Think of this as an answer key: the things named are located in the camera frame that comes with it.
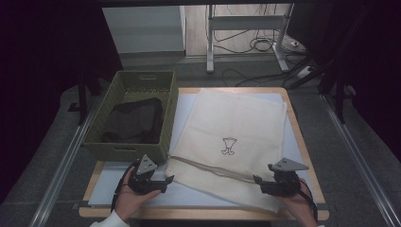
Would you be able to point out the dark curtain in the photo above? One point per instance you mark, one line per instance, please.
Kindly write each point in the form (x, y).
(41, 63)
(369, 63)

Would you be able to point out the person's left hand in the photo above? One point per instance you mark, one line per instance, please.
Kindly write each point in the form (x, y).
(129, 201)

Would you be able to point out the white panel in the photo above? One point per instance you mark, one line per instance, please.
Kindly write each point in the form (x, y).
(142, 30)

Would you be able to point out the white power strip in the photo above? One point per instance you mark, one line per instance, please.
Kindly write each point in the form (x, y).
(304, 72)

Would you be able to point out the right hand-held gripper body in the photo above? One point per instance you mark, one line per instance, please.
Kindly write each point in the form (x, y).
(285, 184)

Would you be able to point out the white sleeve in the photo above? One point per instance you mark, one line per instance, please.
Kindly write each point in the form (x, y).
(108, 221)

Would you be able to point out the white metal desk frame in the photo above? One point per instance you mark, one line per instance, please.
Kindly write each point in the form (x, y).
(246, 22)

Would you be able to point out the dark grey cloth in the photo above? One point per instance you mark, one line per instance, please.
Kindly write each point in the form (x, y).
(135, 121)

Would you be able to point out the white table mat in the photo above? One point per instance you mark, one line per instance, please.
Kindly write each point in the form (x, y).
(107, 186)

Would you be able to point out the black metal stand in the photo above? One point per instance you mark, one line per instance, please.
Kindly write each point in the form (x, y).
(82, 101)
(340, 101)

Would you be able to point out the aluminium rail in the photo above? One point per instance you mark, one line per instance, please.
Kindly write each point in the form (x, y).
(63, 167)
(359, 157)

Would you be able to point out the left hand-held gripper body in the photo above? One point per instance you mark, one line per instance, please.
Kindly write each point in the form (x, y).
(143, 184)

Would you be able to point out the green woven basket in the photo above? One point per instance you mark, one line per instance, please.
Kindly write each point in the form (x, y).
(167, 119)

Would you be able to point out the person's right hand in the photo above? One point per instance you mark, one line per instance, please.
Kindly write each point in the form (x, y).
(302, 208)

